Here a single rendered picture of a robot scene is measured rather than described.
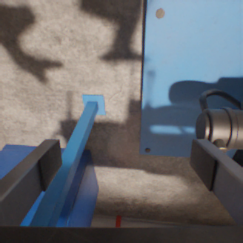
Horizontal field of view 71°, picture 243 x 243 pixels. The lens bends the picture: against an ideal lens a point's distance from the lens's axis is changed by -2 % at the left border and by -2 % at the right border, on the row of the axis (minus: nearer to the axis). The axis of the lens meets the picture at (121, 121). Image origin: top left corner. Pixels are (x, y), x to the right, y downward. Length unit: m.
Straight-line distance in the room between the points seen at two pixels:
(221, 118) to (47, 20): 0.82
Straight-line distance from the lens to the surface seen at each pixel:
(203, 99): 0.59
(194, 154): 0.17
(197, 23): 0.77
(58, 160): 0.17
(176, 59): 0.79
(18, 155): 1.55
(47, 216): 0.65
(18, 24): 1.05
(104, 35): 0.89
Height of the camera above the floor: 0.85
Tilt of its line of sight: 50 degrees down
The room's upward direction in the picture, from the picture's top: 170 degrees counter-clockwise
